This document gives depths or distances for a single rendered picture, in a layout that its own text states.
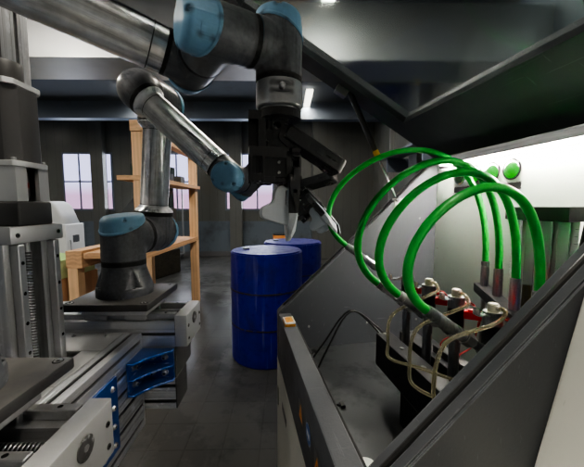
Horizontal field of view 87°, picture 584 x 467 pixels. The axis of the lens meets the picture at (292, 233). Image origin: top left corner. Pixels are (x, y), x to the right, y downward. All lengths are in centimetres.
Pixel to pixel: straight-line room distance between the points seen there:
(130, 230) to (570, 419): 93
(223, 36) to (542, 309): 53
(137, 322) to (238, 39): 74
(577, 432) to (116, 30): 77
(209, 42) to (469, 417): 56
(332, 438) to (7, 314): 63
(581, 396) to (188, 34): 63
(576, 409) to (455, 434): 13
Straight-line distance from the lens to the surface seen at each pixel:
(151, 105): 94
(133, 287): 98
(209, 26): 50
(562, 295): 49
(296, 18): 57
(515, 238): 68
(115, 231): 95
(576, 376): 49
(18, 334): 82
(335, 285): 103
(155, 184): 106
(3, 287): 80
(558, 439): 51
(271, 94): 51
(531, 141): 87
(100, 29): 60
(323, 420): 58
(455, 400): 45
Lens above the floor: 129
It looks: 5 degrees down
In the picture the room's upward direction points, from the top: straight up
